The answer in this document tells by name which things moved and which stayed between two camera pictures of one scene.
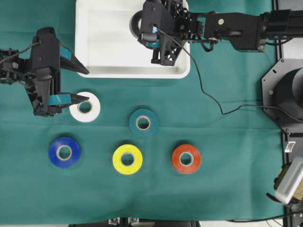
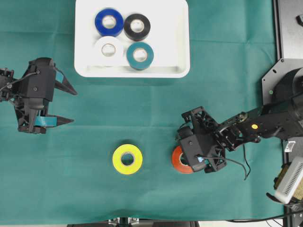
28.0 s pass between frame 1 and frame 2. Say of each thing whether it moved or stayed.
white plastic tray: stayed
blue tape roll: moved
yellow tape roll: stayed
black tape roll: moved
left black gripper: moved
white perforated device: stayed
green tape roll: moved
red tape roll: stayed
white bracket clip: stayed
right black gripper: moved
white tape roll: moved
